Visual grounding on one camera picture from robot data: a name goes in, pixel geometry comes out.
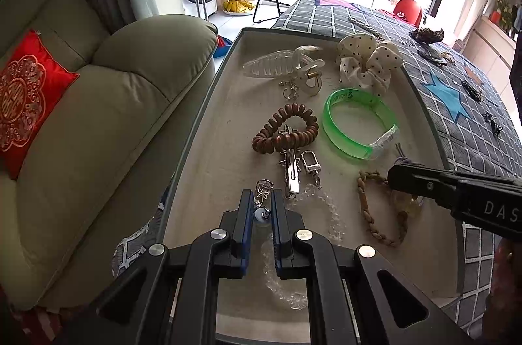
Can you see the black oval hair clip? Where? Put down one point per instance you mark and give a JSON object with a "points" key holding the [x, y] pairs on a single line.
{"points": [[432, 55]]}

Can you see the potted plant red pot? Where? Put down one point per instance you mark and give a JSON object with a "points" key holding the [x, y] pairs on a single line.
{"points": [[500, 8]]}

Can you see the silver star hair clip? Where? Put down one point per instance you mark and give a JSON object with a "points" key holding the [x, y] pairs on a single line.
{"points": [[291, 173]]}

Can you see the person's right hand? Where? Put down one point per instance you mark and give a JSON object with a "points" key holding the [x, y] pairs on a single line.
{"points": [[507, 279]]}

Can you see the red embroidered cushion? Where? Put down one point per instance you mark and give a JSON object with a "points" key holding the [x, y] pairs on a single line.
{"points": [[28, 96]]}

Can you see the beige sofa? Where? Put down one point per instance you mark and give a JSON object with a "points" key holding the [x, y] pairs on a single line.
{"points": [[102, 124]]}

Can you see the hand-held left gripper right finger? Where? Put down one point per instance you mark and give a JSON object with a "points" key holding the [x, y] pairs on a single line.
{"points": [[277, 235]]}

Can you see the grey rimmed beige tray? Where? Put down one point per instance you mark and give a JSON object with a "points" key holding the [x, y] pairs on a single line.
{"points": [[228, 116]]}

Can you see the clear plastic hair claw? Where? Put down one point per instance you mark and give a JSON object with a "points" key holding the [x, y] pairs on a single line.
{"points": [[265, 65]]}

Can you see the green translucent bangle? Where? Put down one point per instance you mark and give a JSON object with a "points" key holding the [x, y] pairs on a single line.
{"points": [[338, 133]]}

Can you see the pearl hair clip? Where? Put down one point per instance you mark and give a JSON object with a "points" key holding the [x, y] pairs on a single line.
{"points": [[367, 29]]}

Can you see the black bow hair clip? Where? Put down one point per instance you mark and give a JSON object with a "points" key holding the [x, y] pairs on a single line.
{"points": [[491, 124]]}

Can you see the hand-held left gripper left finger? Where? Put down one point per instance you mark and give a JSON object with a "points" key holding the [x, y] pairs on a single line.
{"points": [[246, 235]]}

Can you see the black beaded hair clip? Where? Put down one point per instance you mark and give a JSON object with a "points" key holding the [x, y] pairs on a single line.
{"points": [[472, 91]]}

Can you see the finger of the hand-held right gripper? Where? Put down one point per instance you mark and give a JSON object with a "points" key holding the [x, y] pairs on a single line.
{"points": [[424, 184]]}

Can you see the dark patterned scrunchie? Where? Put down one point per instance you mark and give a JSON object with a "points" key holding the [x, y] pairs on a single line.
{"points": [[426, 35]]}

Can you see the silver clasp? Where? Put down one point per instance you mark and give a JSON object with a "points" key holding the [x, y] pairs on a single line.
{"points": [[312, 167]]}

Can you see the red plastic chair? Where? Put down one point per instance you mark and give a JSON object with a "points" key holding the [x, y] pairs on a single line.
{"points": [[408, 10]]}

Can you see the white low cabinet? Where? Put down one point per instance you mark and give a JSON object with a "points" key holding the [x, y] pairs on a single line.
{"points": [[493, 55]]}

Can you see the white polka dot scrunchie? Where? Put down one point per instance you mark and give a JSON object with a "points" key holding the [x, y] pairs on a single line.
{"points": [[379, 63]]}

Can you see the grey plaid star blanket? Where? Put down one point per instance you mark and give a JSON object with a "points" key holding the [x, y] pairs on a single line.
{"points": [[469, 149]]}

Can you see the small silver earrings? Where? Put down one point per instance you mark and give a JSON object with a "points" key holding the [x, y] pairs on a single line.
{"points": [[290, 88]]}

